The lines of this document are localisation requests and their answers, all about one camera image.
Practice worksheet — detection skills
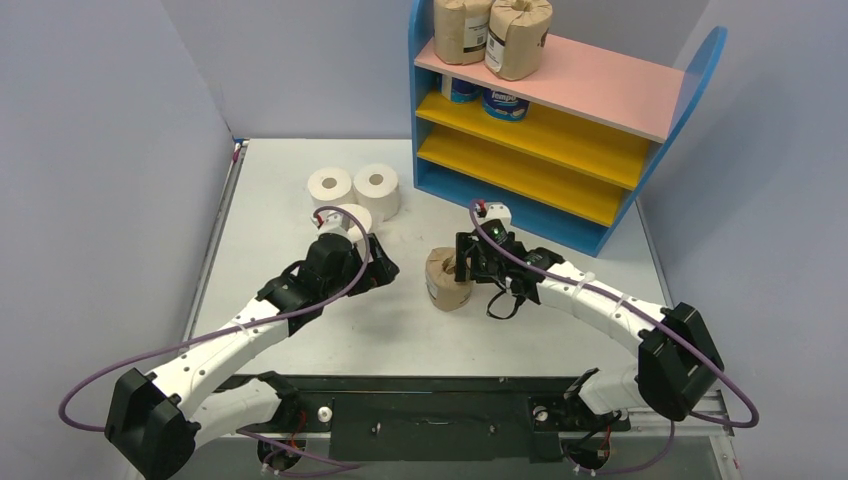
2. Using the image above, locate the aluminium rail frame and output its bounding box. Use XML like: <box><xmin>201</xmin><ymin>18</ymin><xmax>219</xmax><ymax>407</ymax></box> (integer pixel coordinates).
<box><xmin>125</xmin><ymin>139</ymin><xmax>740</xmax><ymax>480</ymax></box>

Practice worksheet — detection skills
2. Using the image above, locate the white paper roll under stack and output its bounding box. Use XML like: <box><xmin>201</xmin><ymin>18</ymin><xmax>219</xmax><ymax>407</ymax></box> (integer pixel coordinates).
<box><xmin>353</xmin><ymin>163</ymin><xmax>401</xmax><ymax>221</ymax></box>

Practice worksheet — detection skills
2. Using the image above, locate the brown roll cloud logo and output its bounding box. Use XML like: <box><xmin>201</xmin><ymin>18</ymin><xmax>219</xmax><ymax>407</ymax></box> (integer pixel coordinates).
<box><xmin>484</xmin><ymin>0</ymin><xmax>553</xmax><ymax>81</ymax></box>

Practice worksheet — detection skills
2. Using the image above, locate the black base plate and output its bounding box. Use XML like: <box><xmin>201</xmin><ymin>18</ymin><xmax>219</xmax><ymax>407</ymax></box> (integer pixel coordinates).
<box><xmin>165</xmin><ymin>370</ymin><xmax>631</xmax><ymax>463</ymax></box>

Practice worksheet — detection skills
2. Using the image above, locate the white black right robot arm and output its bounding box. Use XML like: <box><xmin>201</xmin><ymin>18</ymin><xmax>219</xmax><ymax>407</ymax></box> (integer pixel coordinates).
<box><xmin>455</xmin><ymin>220</ymin><xmax>724</xmax><ymax>427</ymax></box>

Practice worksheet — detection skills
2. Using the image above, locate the colourful wooden shelf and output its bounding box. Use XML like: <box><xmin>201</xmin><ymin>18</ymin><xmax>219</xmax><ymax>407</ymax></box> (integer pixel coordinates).
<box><xmin>408</xmin><ymin>1</ymin><xmax>727</xmax><ymax>256</ymax></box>

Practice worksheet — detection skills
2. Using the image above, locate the brown roll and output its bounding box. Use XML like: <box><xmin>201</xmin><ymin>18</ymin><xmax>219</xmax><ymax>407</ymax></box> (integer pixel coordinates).
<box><xmin>433</xmin><ymin>0</ymin><xmax>493</xmax><ymax>65</ymax></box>
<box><xmin>425</xmin><ymin>247</ymin><xmax>472</xmax><ymax>312</ymax></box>

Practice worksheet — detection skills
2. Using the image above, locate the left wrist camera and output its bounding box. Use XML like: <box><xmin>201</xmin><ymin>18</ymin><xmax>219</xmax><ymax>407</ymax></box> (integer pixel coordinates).
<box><xmin>312</xmin><ymin>212</ymin><xmax>349</xmax><ymax>240</ymax></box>

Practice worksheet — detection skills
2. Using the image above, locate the blue plastic tissue roll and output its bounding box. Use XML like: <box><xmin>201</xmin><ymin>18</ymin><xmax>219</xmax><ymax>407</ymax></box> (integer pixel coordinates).
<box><xmin>439</xmin><ymin>74</ymin><xmax>482</xmax><ymax>104</ymax></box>

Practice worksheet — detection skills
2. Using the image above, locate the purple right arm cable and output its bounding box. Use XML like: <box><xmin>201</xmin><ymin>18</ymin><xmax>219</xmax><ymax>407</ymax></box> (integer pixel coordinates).
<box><xmin>468</xmin><ymin>198</ymin><xmax>761</xmax><ymax>477</ymax></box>

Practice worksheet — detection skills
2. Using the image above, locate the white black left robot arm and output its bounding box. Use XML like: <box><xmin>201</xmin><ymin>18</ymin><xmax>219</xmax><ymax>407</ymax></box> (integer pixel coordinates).
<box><xmin>105</xmin><ymin>233</ymin><xmax>400</xmax><ymax>479</ymax></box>

